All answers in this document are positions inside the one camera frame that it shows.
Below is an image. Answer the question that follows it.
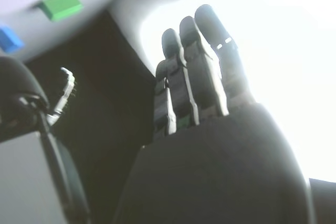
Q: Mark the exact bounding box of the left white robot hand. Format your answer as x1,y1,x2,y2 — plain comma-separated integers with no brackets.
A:
0,4,317,224

